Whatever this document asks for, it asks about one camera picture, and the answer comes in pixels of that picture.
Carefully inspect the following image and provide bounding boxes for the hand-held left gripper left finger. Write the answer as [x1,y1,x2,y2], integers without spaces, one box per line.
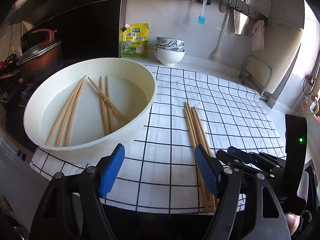
[40,144,125,240]

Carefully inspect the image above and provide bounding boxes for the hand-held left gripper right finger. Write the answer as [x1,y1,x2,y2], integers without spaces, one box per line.
[194,144,292,240]

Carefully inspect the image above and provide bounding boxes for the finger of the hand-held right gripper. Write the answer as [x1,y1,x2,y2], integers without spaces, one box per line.
[228,146,286,178]
[216,149,286,198]

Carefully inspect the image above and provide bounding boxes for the row of wooden chopsticks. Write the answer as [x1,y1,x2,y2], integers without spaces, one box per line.
[184,102,217,213]

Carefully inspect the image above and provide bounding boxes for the white round basin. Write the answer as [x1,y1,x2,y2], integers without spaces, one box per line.
[23,58,157,158]

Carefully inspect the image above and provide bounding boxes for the white blue-checked cloth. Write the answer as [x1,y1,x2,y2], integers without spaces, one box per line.
[29,64,288,215]

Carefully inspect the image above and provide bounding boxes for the white hanging rag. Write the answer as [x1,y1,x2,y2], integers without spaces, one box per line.
[251,20,265,52]

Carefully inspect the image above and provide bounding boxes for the black gas stove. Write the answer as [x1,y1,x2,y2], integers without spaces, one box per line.
[0,80,35,153]

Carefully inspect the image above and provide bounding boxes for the plain white bowl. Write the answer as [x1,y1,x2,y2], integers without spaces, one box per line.
[154,45,186,66]

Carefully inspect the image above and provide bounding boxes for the dark speckled pot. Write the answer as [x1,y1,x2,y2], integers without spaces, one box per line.
[19,44,64,84]

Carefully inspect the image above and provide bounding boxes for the blue patterned bowl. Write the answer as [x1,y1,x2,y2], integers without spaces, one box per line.
[156,37,185,47]
[155,44,185,52]

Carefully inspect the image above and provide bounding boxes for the steel cleaver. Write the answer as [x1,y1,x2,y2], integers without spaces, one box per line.
[234,10,250,35]

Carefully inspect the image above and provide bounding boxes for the yellow seasoning pouch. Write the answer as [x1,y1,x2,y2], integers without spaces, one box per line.
[121,23,149,58]

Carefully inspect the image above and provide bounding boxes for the dark frying pan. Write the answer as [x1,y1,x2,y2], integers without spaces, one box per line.
[0,70,20,80]

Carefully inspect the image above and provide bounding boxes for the blue silicone brush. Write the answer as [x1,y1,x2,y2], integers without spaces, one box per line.
[198,0,208,25]

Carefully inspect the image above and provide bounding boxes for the black range hood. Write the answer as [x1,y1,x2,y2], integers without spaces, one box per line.
[0,0,123,60]

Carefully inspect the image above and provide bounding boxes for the dark sauce bottle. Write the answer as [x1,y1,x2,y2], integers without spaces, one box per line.
[4,45,18,68]

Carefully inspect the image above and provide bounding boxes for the metal wire rack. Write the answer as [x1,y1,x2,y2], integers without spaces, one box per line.
[239,55,272,103]

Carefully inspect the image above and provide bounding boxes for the pot lid with red handle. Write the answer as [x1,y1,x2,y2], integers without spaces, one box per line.
[16,29,63,65]

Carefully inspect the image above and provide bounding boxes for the metal wall hook rail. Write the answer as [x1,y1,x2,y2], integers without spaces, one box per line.
[151,0,267,27]

